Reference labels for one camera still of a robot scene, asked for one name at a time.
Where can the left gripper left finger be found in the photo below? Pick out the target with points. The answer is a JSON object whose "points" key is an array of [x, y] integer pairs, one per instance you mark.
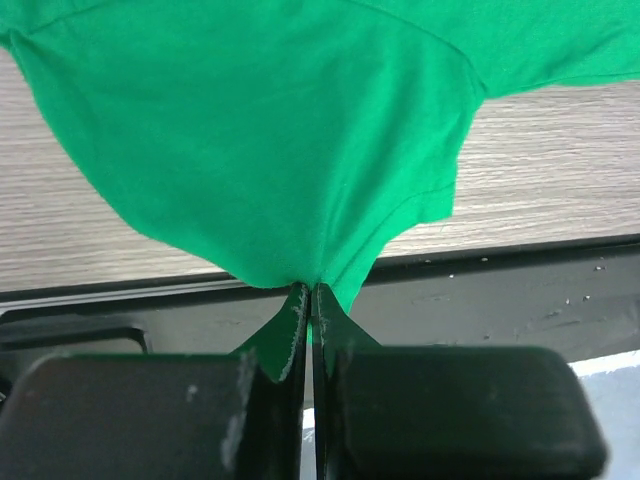
{"points": [[164, 416]]}

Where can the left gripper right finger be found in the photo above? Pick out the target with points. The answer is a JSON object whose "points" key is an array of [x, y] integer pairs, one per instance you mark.
{"points": [[444, 412]]}

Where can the green t shirt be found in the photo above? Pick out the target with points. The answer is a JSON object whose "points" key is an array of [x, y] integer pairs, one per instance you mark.
{"points": [[290, 141]]}

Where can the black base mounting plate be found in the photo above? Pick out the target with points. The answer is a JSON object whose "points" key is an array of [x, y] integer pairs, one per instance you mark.
{"points": [[580, 298]]}

